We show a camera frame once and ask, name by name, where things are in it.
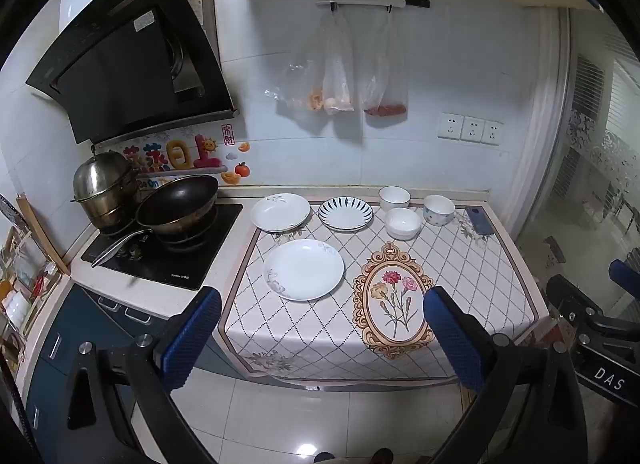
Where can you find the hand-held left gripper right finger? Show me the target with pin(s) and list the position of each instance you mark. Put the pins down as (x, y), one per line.
(452, 339)

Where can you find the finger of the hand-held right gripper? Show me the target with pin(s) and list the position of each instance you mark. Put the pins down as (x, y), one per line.
(570, 296)
(625, 276)

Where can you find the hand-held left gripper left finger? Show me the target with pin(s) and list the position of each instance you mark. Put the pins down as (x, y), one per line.
(192, 339)

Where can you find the plain white bowl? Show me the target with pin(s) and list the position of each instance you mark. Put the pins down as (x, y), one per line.
(403, 224)

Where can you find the white bowl with blue pattern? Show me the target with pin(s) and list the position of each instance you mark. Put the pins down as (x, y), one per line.
(439, 210)

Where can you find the white plate with floral print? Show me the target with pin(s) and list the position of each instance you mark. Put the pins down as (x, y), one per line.
(304, 270)

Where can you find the white bowl with dark rim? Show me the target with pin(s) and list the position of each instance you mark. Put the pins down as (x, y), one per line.
(395, 198)

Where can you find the white plate with branch print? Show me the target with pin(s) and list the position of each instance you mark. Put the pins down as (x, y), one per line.
(280, 212)

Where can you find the blue striped white plate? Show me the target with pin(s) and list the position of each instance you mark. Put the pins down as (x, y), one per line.
(346, 214)

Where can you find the black gas stove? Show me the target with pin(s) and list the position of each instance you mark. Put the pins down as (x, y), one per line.
(200, 264)

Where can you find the floral diamond-pattern tablecloth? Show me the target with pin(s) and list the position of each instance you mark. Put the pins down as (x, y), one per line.
(310, 329)

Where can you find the blue smartphone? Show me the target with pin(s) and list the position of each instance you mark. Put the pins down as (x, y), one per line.
(479, 221)

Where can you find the blue kitchen cabinet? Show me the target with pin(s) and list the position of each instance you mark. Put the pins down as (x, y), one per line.
(75, 324)

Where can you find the black wok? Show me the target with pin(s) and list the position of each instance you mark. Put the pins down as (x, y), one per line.
(180, 204)

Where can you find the person's shoe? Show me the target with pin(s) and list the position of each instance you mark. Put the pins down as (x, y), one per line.
(325, 458)
(383, 456)

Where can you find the cluttered storage rack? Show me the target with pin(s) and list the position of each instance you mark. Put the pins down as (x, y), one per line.
(22, 294)

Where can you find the stainless steel steamer pot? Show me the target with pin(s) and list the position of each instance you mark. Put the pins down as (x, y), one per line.
(102, 184)

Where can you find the wooden cutting board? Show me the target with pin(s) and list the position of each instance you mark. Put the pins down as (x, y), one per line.
(42, 234)

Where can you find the plastic bag with red contents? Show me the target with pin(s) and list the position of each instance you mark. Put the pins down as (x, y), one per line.
(385, 94)

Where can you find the plastic bag with orange contents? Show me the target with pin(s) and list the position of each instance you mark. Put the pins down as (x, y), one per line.
(305, 89)

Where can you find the clear plastic bag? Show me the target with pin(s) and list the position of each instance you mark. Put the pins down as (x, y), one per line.
(340, 74)

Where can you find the black range hood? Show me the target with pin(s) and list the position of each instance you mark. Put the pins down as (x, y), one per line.
(125, 59)

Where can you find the white wall socket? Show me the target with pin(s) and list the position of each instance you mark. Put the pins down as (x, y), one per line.
(450, 127)
(491, 133)
(472, 129)

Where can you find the colourful wall sticker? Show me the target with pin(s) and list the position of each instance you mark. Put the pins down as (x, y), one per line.
(180, 154)

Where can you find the white wall hook rail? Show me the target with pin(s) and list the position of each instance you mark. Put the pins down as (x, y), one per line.
(370, 1)

